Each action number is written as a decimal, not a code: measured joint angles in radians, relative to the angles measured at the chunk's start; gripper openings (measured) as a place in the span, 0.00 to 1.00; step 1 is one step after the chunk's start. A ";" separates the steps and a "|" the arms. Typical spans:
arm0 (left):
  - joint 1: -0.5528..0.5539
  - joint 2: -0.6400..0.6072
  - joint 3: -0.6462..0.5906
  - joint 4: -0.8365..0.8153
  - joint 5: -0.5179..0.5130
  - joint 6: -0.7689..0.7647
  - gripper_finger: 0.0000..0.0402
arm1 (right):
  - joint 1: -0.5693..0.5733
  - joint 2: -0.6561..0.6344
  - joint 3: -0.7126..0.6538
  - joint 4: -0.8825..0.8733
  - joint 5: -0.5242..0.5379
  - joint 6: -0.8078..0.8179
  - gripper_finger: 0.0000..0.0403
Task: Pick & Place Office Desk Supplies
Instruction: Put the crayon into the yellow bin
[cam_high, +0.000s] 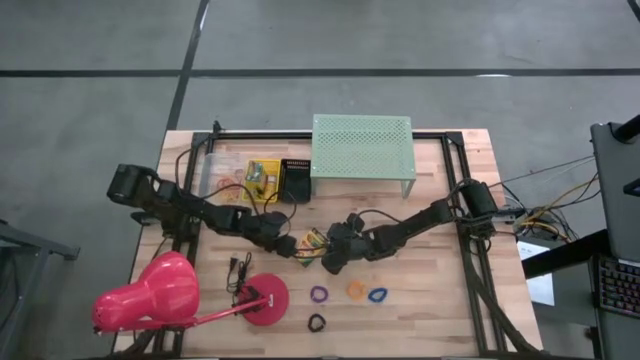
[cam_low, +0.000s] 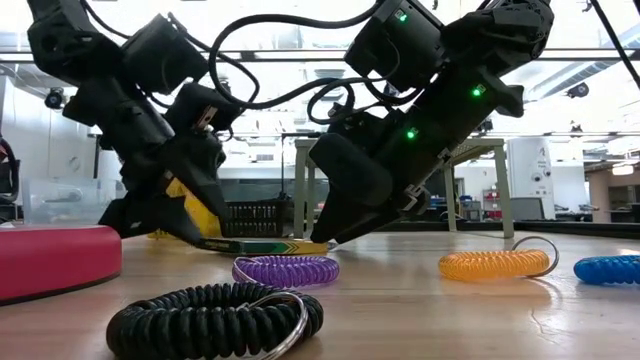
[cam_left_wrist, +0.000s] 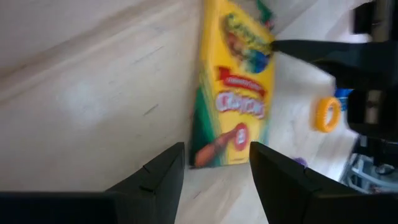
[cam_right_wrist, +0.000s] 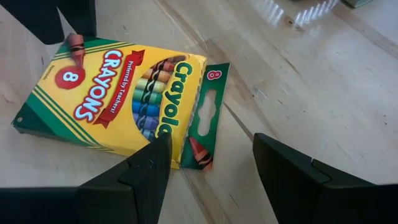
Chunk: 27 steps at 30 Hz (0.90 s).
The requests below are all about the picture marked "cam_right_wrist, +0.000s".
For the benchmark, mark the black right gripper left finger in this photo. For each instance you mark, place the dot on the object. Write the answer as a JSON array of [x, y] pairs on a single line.
[[124, 196]]

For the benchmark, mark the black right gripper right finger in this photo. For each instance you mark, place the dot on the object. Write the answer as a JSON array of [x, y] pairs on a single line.
[[311, 199]]

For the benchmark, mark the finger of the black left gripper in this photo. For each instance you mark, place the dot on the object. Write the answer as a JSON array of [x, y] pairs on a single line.
[[79, 17], [37, 18]]

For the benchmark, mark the eight-count Crayola crayon box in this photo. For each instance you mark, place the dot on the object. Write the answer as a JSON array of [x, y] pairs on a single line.
[[93, 93]]

